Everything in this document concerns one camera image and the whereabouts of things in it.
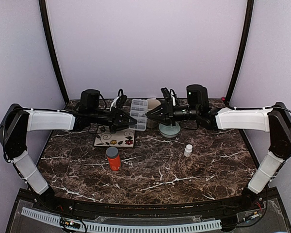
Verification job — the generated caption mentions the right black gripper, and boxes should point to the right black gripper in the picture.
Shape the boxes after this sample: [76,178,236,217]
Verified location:
[146,101,199,126]

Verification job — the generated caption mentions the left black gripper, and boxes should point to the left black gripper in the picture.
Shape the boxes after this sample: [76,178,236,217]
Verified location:
[89,106,137,131]

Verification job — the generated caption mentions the clear plastic pill organizer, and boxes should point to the clear plastic pill organizer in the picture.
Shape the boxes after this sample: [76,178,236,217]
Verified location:
[129,99,148,132]

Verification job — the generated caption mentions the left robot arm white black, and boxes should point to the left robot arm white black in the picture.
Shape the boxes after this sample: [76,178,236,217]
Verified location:
[0,89,137,212]

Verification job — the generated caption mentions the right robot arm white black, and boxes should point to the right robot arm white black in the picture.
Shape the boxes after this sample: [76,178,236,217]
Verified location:
[146,84,291,211]

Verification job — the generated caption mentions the cream ceramic mug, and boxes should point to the cream ceramic mug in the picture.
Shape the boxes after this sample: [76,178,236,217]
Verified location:
[147,99,161,129]

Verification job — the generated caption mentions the square floral ceramic tray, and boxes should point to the square floral ceramic tray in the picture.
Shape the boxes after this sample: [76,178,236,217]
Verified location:
[94,126,135,148]

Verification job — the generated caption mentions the celadon bowl on table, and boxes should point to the celadon bowl on table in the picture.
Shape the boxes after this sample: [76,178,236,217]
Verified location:
[159,122,181,138]

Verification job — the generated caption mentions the orange bottle grey cap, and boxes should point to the orange bottle grey cap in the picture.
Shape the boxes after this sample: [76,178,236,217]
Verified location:
[106,147,121,171]

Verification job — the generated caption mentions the small white pill bottle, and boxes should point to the small white pill bottle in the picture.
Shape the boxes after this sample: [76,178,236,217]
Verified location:
[183,144,193,157]

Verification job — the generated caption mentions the small circuit board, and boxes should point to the small circuit board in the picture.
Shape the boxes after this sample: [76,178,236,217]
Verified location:
[60,218,81,229]

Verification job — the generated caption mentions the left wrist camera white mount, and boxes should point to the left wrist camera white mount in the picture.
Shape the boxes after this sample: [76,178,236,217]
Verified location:
[110,88,127,110]

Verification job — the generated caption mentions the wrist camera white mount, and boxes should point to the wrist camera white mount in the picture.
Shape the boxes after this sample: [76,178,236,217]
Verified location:
[161,87,180,106]
[110,88,127,110]

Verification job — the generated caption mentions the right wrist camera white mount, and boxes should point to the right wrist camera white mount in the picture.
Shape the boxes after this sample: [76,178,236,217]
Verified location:
[161,87,180,106]

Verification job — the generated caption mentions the right black frame post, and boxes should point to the right black frame post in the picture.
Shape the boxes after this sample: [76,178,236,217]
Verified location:
[225,0,255,104]

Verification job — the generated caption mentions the black frame post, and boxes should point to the black frame post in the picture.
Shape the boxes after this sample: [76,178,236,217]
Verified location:
[38,0,70,104]
[225,0,255,104]

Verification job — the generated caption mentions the black front table rail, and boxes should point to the black front table rail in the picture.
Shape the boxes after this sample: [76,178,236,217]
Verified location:
[46,196,242,218]

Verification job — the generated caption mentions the white slotted cable duct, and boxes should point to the white slotted cable duct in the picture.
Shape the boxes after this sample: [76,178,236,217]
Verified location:
[20,207,222,233]

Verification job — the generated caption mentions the left black frame post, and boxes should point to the left black frame post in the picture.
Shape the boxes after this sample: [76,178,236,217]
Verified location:
[38,0,70,104]

